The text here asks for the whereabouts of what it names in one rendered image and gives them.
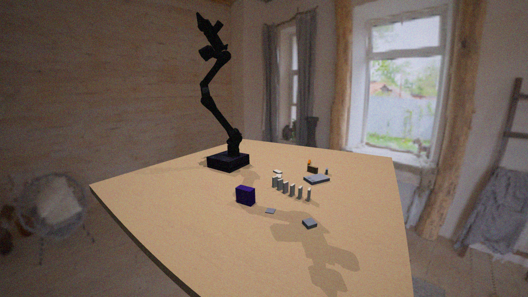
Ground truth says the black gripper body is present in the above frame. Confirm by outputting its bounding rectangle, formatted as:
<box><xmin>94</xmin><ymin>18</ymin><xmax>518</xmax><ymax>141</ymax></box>
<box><xmin>198</xmin><ymin>19</ymin><xmax>220</xmax><ymax>43</ymax></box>

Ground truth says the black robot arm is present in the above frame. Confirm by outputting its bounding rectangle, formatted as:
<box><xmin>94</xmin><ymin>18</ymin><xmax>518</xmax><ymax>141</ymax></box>
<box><xmin>198</xmin><ymin>20</ymin><xmax>242</xmax><ymax>158</ymax></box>

